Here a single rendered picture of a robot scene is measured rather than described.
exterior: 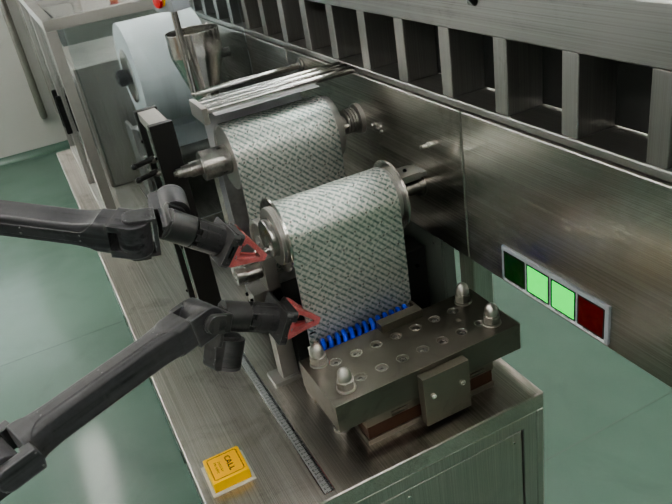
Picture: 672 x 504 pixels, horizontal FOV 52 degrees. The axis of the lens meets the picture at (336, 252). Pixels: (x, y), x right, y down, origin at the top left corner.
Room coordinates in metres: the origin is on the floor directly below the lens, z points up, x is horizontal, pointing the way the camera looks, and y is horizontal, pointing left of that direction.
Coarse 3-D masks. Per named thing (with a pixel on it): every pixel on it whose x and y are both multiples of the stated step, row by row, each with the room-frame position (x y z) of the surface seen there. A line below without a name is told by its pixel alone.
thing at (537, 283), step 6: (528, 270) 0.98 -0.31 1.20; (534, 270) 0.97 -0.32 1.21; (528, 276) 0.99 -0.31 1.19; (534, 276) 0.97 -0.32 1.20; (540, 276) 0.96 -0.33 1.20; (528, 282) 0.99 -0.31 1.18; (534, 282) 0.97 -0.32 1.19; (540, 282) 0.96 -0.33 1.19; (546, 282) 0.94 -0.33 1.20; (528, 288) 0.99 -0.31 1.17; (534, 288) 0.97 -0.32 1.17; (540, 288) 0.96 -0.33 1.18; (546, 288) 0.94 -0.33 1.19; (534, 294) 0.97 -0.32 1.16; (540, 294) 0.96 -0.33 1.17; (546, 294) 0.94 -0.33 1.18; (546, 300) 0.94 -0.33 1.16
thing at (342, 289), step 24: (384, 240) 1.19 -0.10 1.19; (312, 264) 1.14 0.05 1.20; (336, 264) 1.15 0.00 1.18; (360, 264) 1.17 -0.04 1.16; (384, 264) 1.19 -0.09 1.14; (312, 288) 1.13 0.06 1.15; (336, 288) 1.15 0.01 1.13; (360, 288) 1.17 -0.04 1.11; (384, 288) 1.19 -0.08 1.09; (408, 288) 1.21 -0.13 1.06; (312, 312) 1.13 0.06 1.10; (336, 312) 1.15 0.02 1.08; (360, 312) 1.17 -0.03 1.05; (312, 336) 1.13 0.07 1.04
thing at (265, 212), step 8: (392, 176) 1.25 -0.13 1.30; (400, 192) 1.23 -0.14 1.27; (400, 200) 1.22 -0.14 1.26; (264, 208) 1.19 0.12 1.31; (400, 208) 1.22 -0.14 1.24; (264, 216) 1.20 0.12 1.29; (272, 216) 1.16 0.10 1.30; (272, 224) 1.16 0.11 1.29; (280, 232) 1.13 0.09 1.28; (280, 240) 1.13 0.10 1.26; (280, 248) 1.14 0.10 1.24; (280, 256) 1.15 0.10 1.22; (280, 264) 1.16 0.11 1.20
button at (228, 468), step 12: (216, 456) 0.97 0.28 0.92; (228, 456) 0.97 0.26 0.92; (240, 456) 0.96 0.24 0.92; (216, 468) 0.94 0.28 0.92; (228, 468) 0.93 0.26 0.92; (240, 468) 0.93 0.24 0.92; (216, 480) 0.91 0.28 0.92; (228, 480) 0.91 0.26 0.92; (240, 480) 0.92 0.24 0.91; (216, 492) 0.90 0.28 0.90
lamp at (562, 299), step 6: (552, 282) 0.93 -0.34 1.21; (552, 288) 0.93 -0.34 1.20; (558, 288) 0.92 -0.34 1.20; (564, 288) 0.90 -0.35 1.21; (552, 294) 0.93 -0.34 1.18; (558, 294) 0.92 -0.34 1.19; (564, 294) 0.90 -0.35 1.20; (570, 294) 0.89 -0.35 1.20; (552, 300) 0.93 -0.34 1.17; (558, 300) 0.92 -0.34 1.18; (564, 300) 0.90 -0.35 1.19; (570, 300) 0.89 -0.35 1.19; (558, 306) 0.92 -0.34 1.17; (564, 306) 0.90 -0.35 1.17; (570, 306) 0.89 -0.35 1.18; (564, 312) 0.90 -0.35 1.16; (570, 312) 0.89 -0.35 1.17
